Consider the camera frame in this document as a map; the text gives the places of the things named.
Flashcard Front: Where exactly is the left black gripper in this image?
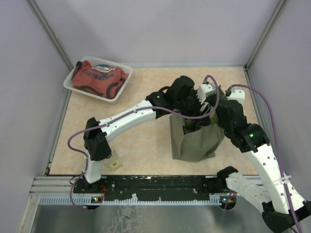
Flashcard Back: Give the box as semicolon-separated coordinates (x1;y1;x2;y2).
175;90;213;127

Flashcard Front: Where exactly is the olive green canvas bag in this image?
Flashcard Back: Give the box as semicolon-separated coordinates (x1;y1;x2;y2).
169;115;225;162

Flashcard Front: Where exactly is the square clear bottle black cap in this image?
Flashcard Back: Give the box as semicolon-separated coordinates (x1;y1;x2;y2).
104;149;123;171

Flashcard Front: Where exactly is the green bottle white cap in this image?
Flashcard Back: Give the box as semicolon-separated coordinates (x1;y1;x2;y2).
209;112;218;123

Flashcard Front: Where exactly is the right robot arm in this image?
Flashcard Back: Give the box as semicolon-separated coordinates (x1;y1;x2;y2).
216;100;311;233

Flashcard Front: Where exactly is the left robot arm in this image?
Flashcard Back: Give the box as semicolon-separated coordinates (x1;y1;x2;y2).
83;75;217;193

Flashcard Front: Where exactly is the red printed t-shirt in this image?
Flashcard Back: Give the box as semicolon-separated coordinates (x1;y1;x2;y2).
71;60;129;100

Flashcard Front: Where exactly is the white plastic basket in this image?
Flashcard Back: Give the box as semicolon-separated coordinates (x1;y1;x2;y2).
63;56;133;103

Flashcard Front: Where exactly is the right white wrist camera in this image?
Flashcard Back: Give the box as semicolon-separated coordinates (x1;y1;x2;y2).
225;88;245;105

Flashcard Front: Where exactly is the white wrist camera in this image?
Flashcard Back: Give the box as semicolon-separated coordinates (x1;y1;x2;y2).
225;88;245;105
196;83;216;104

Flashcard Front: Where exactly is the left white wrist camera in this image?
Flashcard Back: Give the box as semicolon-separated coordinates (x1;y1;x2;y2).
196;83;216;104

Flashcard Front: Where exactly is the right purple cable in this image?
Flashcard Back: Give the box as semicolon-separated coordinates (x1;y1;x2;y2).
228;83;302;233

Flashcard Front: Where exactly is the purple cable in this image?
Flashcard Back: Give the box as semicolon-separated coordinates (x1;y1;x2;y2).
228;83;302;233
67;74;221;211

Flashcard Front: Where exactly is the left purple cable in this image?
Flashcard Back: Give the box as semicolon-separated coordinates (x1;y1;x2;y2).
67;74;221;211

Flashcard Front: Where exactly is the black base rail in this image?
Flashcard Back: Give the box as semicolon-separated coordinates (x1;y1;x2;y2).
73;175;230;201

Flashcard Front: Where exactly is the white slotted cable duct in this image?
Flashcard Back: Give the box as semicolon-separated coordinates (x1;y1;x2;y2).
38;195;234;206

